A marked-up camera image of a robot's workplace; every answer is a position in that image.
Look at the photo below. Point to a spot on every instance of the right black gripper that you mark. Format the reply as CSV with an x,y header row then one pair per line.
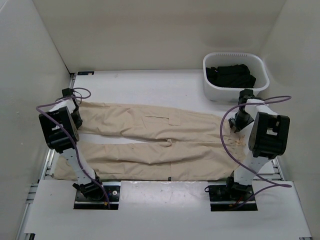
x,y
239,125

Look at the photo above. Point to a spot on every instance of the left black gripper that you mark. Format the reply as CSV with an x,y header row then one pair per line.
x,y
78,121

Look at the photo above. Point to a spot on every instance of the beige trousers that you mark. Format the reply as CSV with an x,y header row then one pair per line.
x,y
167,143

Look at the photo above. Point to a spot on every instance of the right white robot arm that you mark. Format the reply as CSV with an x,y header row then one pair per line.
x,y
268,137

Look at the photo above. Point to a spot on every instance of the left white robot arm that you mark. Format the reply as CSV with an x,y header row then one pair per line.
x,y
58,123

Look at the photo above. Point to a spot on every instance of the black trousers in basket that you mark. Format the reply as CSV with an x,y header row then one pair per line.
x,y
234,76

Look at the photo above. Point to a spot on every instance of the white plastic basket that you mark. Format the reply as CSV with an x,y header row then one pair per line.
x,y
225,59

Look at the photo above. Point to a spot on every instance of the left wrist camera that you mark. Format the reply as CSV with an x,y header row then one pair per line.
x,y
67,92

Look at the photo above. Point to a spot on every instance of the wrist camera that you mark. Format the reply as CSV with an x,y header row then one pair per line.
x,y
246,94
67,92

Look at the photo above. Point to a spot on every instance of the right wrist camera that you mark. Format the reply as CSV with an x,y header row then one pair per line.
x,y
246,94

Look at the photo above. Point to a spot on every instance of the aluminium frame rail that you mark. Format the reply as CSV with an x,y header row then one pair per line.
x,y
46,164

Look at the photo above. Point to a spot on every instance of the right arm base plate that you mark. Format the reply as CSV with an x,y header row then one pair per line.
x,y
225,198

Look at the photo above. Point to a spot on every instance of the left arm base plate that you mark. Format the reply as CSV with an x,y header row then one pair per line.
x,y
99,201

